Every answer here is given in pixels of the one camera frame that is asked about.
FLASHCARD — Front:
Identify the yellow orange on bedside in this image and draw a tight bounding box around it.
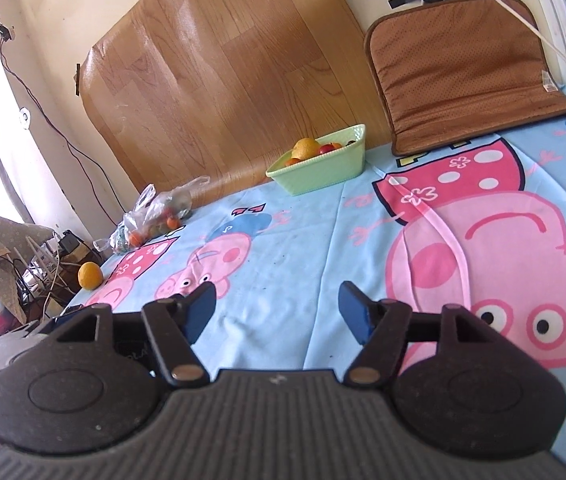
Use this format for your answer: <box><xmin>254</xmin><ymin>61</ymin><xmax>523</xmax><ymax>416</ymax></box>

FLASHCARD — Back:
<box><xmin>77</xmin><ymin>261</ymin><xmax>104</xmax><ymax>290</ymax></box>

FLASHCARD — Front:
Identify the Peppa Pig blue bedsheet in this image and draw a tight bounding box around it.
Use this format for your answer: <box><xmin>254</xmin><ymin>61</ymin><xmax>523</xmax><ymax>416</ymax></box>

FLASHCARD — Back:
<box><xmin>65</xmin><ymin>84</ymin><xmax>566</xmax><ymax>480</ymax></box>

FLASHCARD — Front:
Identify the beige folded fabric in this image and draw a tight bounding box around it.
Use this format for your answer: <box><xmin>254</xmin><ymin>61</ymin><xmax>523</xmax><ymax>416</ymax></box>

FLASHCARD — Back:
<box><xmin>0</xmin><ymin>217</ymin><xmax>56</xmax><ymax>324</ymax></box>

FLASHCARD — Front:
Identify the clear plastic bag of tomatoes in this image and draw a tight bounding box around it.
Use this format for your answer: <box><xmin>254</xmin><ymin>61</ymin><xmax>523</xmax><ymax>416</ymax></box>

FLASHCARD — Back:
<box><xmin>92</xmin><ymin>176</ymin><xmax>211</xmax><ymax>255</ymax></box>

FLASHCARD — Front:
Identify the light green plastic basket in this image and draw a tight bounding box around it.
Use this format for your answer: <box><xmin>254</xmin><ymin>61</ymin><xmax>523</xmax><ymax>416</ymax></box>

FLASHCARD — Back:
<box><xmin>266</xmin><ymin>124</ymin><xmax>367</xmax><ymax>196</ymax></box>

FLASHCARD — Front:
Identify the large red cherry tomato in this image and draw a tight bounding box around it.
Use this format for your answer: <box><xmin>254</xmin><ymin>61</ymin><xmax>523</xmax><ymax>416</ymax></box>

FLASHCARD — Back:
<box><xmin>319</xmin><ymin>144</ymin><xmax>335</xmax><ymax>155</ymax></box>

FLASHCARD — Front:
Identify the mandarin orange near basket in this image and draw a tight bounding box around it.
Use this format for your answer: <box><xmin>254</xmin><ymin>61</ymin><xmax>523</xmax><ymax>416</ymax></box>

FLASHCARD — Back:
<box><xmin>285</xmin><ymin>157</ymin><xmax>301</xmax><ymax>167</ymax></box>

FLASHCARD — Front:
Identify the yellow lemon in basket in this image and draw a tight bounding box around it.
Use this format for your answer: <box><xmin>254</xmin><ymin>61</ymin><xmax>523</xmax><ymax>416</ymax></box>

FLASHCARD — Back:
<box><xmin>291</xmin><ymin>138</ymin><xmax>322</xmax><ymax>162</ymax></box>

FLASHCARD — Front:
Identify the brown seat cushion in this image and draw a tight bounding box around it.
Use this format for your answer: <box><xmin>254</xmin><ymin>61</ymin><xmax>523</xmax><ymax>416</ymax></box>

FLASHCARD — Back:
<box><xmin>364</xmin><ymin>0</ymin><xmax>566</xmax><ymax>156</ymax></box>

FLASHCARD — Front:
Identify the wooden laminate board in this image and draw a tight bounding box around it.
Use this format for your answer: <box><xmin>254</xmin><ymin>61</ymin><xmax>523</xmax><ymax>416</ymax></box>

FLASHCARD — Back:
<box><xmin>78</xmin><ymin>0</ymin><xmax>389</xmax><ymax>203</ymax></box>

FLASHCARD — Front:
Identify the black wall cable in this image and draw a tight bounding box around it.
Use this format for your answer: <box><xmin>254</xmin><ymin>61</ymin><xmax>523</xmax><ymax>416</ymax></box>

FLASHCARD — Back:
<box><xmin>0</xmin><ymin>19</ymin><xmax>125</xmax><ymax>229</ymax></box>

